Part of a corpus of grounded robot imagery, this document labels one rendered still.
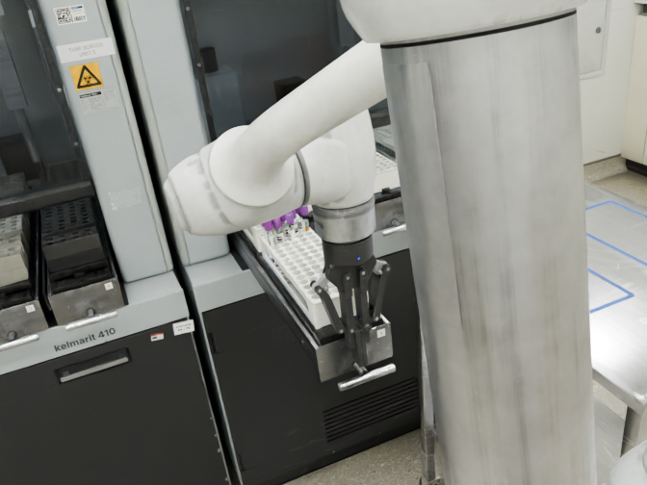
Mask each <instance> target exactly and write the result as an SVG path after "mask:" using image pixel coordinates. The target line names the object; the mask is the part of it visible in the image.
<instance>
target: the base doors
mask: <svg viewBox="0 0 647 485"><path fill-rule="evenodd" d="M621 157H624V158H626V159H629V160H632V161H635V162H638V163H641V164H644V165H647V15H642V14H638V15H637V16H636V18H635V26H634V43H633V52H632V60H631V69H630V77H629V85H628V94H627V103H626V112H625V120H624V129H623V137H622V145H621Z"/></svg>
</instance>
